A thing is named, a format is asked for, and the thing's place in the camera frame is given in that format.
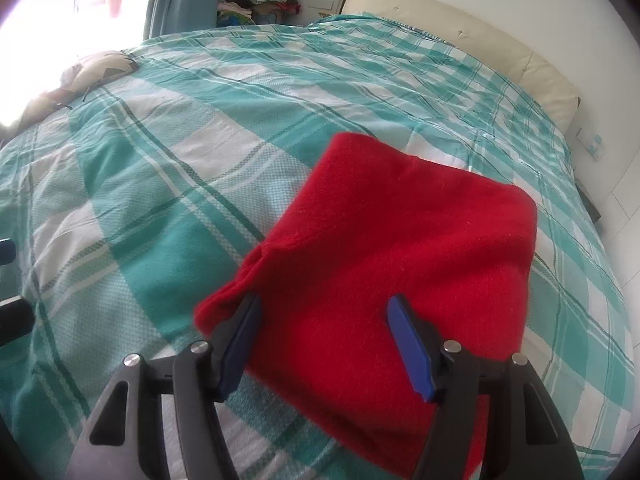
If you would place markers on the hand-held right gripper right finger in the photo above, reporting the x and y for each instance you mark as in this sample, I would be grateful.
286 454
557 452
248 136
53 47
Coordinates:
412 350

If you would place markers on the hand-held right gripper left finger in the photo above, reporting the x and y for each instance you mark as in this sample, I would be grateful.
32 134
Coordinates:
240 345

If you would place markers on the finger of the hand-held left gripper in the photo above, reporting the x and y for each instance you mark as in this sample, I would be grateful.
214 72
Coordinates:
6 251
15 322

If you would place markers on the red knit sweater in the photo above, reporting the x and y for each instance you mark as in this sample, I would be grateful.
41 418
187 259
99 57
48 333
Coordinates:
400 220

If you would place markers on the pile of colourful clothes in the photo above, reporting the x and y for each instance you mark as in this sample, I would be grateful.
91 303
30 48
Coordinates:
255 12

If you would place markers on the teal plaid blanket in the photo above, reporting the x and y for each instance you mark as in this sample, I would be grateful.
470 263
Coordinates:
150 185

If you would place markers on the patterned beige cushion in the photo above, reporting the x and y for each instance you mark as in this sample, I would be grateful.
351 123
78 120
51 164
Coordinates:
95 67

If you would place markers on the dark wooden nightstand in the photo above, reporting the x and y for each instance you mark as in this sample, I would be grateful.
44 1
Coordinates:
590 202

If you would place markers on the cream padded headboard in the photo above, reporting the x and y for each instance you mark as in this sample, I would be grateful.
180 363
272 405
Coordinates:
475 35

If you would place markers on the white wall socket panel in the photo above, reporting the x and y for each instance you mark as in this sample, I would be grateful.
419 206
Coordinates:
591 144

